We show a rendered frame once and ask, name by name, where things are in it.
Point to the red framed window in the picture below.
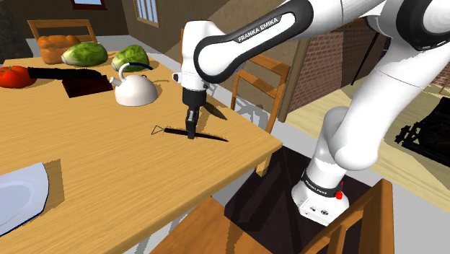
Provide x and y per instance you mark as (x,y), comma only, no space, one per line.
(88,3)

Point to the wooden chair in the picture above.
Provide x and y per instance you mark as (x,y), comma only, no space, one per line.
(262,86)
(207,232)
(61,25)

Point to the wooden dining table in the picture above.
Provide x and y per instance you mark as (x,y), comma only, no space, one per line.
(112,168)

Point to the green lettuce head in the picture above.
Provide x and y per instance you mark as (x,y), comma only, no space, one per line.
(130,57)
(85,54)

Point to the brown bread loaf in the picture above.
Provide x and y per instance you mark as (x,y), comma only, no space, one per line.
(52,47)

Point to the window with bars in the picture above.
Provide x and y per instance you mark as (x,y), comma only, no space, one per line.
(147,10)

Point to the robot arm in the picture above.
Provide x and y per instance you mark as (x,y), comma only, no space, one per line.
(372,105)

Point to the dark cleaver knife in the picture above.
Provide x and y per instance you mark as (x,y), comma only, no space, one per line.
(84,86)

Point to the black metal grate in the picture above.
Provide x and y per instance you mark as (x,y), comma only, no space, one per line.
(429,137)

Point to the white plate blue rim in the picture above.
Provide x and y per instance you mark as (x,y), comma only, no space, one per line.
(19,197)

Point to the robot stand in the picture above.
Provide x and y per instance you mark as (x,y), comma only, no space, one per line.
(267,207)

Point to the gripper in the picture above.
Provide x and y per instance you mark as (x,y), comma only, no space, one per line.
(194,96)

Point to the red tomato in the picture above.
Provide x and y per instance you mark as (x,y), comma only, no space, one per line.
(14,77)

